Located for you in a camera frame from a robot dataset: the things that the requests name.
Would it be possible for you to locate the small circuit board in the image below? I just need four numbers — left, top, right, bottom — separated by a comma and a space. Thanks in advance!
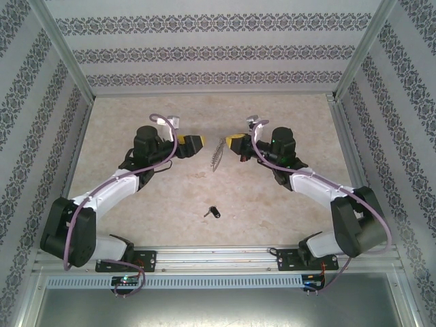
111, 275, 141, 287
302, 274, 326, 290

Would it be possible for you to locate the grey metal panel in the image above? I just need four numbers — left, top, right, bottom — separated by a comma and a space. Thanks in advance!
33, 288, 408, 327

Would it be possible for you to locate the white right camera bracket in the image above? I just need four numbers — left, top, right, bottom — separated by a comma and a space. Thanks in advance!
251, 121, 270, 141

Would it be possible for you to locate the white camera bracket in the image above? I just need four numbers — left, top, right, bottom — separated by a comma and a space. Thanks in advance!
251, 121, 270, 141
159, 122, 175, 140

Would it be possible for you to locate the white left camera bracket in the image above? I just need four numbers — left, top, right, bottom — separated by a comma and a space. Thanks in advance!
159, 122, 175, 140

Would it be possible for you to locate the aluminium wall base strip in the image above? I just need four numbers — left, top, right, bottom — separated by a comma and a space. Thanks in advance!
91, 91, 338, 99

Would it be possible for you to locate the aluminium side rail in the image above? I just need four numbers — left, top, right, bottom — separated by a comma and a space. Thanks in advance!
326, 95, 401, 253

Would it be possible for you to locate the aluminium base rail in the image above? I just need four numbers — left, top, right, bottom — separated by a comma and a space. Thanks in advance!
33, 247, 399, 273

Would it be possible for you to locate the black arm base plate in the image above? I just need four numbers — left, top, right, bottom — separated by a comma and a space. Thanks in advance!
95, 250, 157, 273
277, 250, 340, 273

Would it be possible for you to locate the aluminium frame post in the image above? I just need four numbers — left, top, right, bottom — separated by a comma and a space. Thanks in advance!
32, 0, 95, 102
334, 0, 402, 100

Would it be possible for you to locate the grey slotted cable duct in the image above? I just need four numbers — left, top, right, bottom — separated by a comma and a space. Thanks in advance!
46, 275, 304, 290

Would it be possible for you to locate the aluminium frame bar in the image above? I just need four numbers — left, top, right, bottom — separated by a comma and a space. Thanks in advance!
8, 267, 47, 327
388, 272, 429, 327

